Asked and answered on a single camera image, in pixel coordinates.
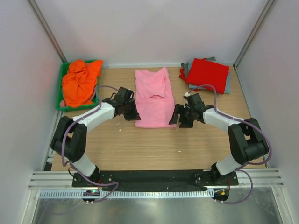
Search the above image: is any pink t shirt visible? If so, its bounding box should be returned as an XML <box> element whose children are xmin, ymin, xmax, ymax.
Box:
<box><xmin>135</xmin><ymin>67</ymin><xmax>176</xmax><ymax>128</ymax></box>

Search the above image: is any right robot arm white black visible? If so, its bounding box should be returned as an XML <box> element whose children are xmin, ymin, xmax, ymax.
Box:
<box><xmin>169</xmin><ymin>93</ymin><xmax>271</xmax><ymax>185</ymax></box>

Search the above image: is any folded red t shirt top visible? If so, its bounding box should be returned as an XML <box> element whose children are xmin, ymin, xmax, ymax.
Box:
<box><xmin>186</xmin><ymin>58</ymin><xmax>229</xmax><ymax>94</ymax></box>

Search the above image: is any white slotted cable duct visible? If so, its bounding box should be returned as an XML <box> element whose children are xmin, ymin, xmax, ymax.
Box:
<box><xmin>39</xmin><ymin>189</ymin><xmax>214</xmax><ymax>199</ymax></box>

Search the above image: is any green plastic bin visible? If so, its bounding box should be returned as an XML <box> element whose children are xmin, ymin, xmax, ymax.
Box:
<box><xmin>56</xmin><ymin>59</ymin><xmax>103</xmax><ymax>112</ymax></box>

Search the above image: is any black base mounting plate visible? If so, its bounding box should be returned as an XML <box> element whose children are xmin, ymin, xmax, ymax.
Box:
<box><xmin>71</xmin><ymin>169</ymin><xmax>239</xmax><ymax>193</ymax></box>

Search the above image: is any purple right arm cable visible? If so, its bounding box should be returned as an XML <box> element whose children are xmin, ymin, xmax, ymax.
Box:
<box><xmin>186</xmin><ymin>84</ymin><xmax>271</xmax><ymax>205</ymax></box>

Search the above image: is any aluminium frame post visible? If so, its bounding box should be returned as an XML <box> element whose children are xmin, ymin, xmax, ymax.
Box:
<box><xmin>28</xmin><ymin>0</ymin><xmax>68</xmax><ymax>63</ymax></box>
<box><xmin>233</xmin><ymin>0</ymin><xmax>277</xmax><ymax>70</ymax></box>

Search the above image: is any left aluminium frame post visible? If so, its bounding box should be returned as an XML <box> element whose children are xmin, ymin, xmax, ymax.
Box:
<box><xmin>28</xmin><ymin>0</ymin><xmax>68</xmax><ymax>63</ymax></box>

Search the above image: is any folded red t shirt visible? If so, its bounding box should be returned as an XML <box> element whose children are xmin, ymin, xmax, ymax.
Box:
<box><xmin>179</xmin><ymin>60</ymin><xmax>196</xmax><ymax>89</ymax></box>
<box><xmin>186</xmin><ymin>58</ymin><xmax>229</xmax><ymax>94</ymax></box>

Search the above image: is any folded red t shirt bottom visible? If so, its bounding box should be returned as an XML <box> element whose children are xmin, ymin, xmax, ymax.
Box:
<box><xmin>179</xmin><ymin>60</ymin><xmax>196</xmax><ymax>89</ymax></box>

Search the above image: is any right aluminium frame post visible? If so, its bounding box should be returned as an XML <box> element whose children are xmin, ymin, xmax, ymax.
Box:
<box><xmin>233</xmin><ymin>0</ymin><xmax>277</xmax><ymax>70</ymax></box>

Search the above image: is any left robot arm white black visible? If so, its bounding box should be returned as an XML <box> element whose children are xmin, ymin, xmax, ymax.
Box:
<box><xmin>50</xmin><ymin>87</ymin><xmax>141</xmax><ymax>187</ymax></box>

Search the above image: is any folded grey t shirt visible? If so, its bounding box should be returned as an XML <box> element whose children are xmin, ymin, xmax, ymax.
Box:
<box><xmin>181</xmin><ymin>56</ymin><xmax>232</xmax><ymax>95</ymax></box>

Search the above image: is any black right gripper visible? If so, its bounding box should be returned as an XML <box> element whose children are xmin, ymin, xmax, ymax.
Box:
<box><xmin>169</xmin><ymin>103</ymin><xmax>195</xmax><ymax>128</ymax></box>

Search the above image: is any orange t shirt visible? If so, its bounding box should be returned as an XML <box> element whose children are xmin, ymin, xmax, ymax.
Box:
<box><xmin>59</xmin><ymin>59</ymin><xmax>103</xmax><ymax>108</ymax></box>

